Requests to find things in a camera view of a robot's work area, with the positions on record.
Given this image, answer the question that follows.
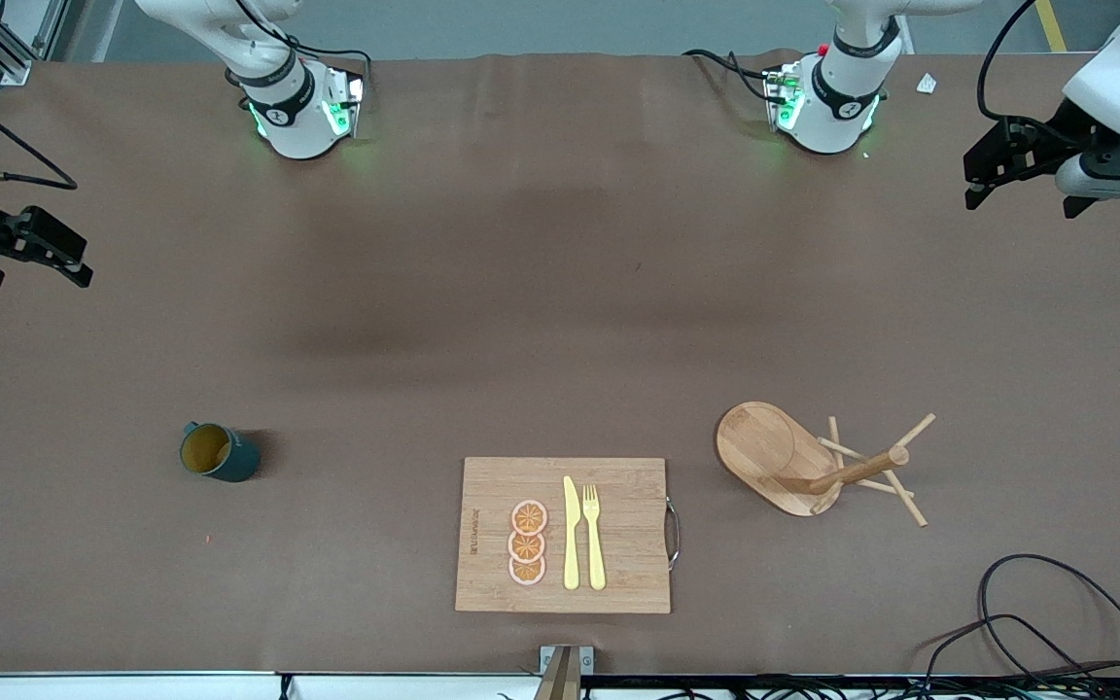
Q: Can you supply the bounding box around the black right base cable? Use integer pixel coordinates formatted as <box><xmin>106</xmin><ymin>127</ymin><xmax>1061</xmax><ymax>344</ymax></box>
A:
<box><xmin>225</xmin><ymin>0</ymin><xmax>373</xmax><ymax>88</ymax></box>

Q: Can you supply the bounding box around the black base cable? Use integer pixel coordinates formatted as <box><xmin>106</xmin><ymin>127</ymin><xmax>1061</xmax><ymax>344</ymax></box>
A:
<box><xmin>225</xmin><ymin>0</ymin><xmax>373</xmax><ymax>88</ymax></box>
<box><xmin>682</xmin><ymin>49</ymin><xmax>780</xmax><ymax>104</ymax></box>

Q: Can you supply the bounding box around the teal ribbed cup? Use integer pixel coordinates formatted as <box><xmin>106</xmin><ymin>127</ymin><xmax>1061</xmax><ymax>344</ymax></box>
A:
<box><xmin>180</xmin><ymin>421</ymin><xmax>262</xmax><ymax>483</ymax></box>

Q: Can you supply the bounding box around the yellow plastic fork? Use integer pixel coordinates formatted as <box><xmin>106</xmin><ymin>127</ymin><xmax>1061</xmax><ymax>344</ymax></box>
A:
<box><xmin>583</xmin><ymin>484</ymin><xmax>608</xmax><ymax>591</ymax></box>

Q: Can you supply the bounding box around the bamboo cutting board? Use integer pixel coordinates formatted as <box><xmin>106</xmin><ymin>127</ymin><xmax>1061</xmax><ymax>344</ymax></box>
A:
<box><xmin>455</xmin><ymin>457</ymin><xmax>683</xmax><ymax>614</ymax></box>

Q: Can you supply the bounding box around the metal table bracket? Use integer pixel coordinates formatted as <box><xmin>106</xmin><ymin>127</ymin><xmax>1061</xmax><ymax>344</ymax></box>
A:
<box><xmin>539</xmin><ymin>645</ymin><xmax>595</xmax><ymax>700</ymax></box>

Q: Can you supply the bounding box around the wooden cup rack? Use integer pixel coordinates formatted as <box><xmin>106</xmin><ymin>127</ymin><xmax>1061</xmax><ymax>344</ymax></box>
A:
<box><xmin>716</xmin><ymin>401</ymin><xmax>937</xmax><ymax>528</ymax></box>

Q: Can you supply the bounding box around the black looped cable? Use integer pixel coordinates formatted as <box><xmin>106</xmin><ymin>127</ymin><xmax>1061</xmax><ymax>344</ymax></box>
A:
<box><xmin>978</xmin><ymin>554</ymin><xmax>1120</xmax><ymax>686</ymax></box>
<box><xmin>922</xmin><ymin>612</ymin><xmax>1110</xmax><ymax>699</ymax></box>

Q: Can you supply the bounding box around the yellow plastic knife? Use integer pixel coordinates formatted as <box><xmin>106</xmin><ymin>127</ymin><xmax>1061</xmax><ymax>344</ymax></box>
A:
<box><xmin>563</xmin><ymin>475</ymin><xmax>581</xmax><ymax>591</ymax></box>

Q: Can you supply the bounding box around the aluminium frame profile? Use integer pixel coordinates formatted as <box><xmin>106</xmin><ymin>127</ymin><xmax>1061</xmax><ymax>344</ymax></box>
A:
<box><xmin>0</xmin><ymin>0</ymin><xmax>70</xmax><ymax>87</ymax></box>

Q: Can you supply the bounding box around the black left base cable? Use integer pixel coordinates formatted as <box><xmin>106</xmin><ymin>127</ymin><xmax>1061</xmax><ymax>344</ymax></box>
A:
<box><xmin>682</xmin><ymin>49</ymin><xmax>780</xmax><ymax>104</ymax></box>

